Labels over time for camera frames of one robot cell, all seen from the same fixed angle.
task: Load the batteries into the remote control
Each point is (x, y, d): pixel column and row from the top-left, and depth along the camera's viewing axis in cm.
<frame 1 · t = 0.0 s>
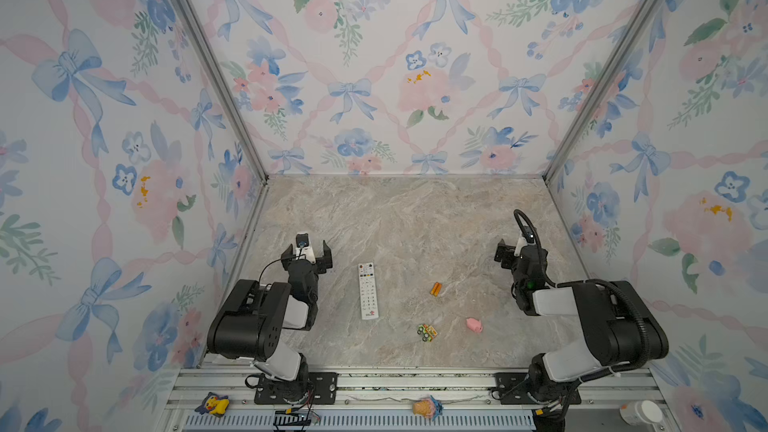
left hand: (309, 241, 90), fingers open
right hand: (518, 241, 93), fingers open
white remote control: (368, 291, 90), point 3 cm above the table
green yellow battery pack: (428, 332, 82), point 3 cm above the table
pink pig toy: (474, 324, 85), on the table

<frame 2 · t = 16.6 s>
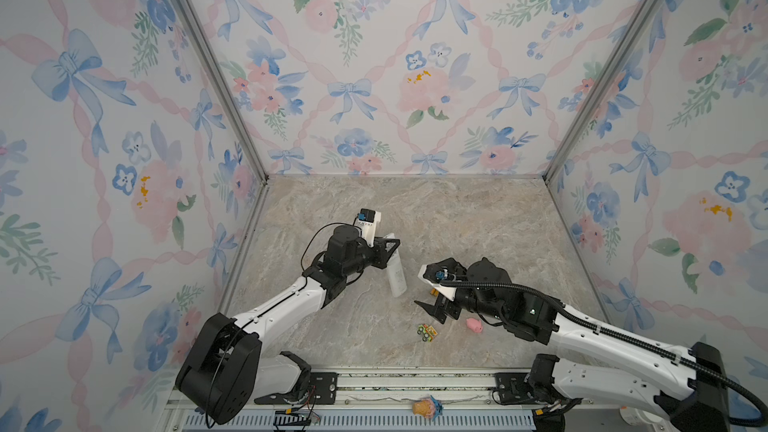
left hand: (398, 240, 80), fingers closed
right hand: (424, 279, 72), fingers open
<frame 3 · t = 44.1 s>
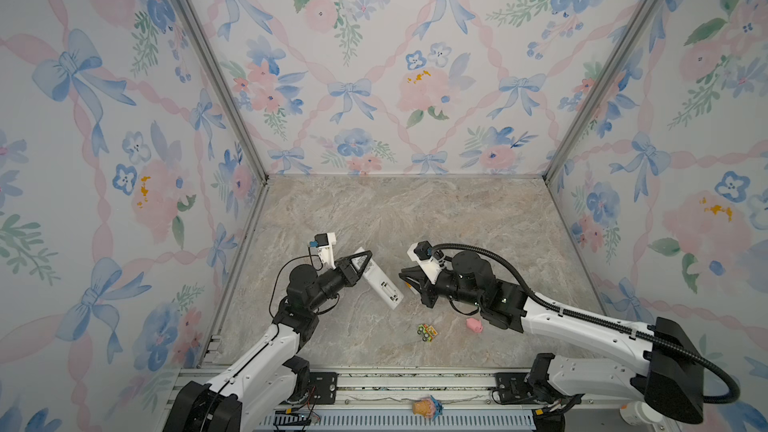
left hand: (371, 254, 75), fingers closed
right hand: (401, 272, 73), fingers closed
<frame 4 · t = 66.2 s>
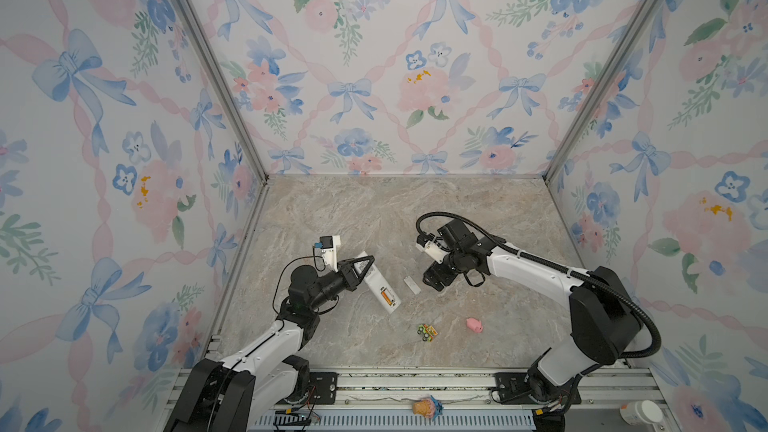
left hand: (373, 259, 77), fingers closed
right hand: (434, 266, 88), fingers open
white battery cover: (411, 283, 94), on the table
